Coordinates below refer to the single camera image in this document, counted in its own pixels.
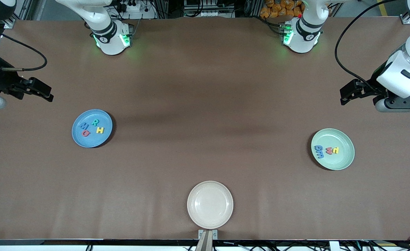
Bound green plate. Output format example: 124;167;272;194
311;128;355;171

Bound blue plate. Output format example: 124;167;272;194
71;109;113;148

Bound cream plate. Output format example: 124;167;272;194
187;181;234;230

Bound orange snack packets pile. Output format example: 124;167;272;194
260;0;305;18

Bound white power strip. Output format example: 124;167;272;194
116;0;157;20

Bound black equipment rack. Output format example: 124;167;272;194
183;0;236;18

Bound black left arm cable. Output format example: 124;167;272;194
335;0;397;94

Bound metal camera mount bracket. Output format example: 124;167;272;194
198;229;218;251

